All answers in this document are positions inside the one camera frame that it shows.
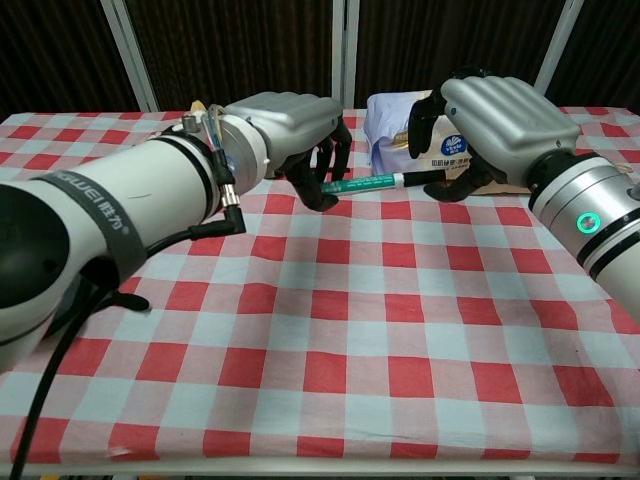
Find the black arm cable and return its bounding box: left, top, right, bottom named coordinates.
left=9, top=149, right=247, bottom=480

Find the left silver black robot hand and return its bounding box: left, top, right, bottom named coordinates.
left=227, top=90, right=354, bottom=214

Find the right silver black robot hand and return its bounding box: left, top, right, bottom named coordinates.
left=407, top=64, right=582, bottom=204

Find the red white checkered tablecloth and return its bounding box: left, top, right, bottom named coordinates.
left=0, top=105, right=640, bottom=464

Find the white blue tissue pack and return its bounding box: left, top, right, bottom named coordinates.
left=363, top=90, right=476, bottom=176

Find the grey velcro strap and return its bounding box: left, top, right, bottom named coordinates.
left=32, top=169, right=149, bottom=267

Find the green white marker body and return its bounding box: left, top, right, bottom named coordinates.
left=319, top=172, right=406, bottom=196

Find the aluminium partition post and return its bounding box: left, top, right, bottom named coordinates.
left=533, top=0, right=586, bottom=91
left=99, top=0, right=161, bottom=112
left=332, top=0, right=360, bottom=109

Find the black marker cap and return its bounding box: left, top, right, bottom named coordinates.
left=402, top=171, right=450, bottom=188

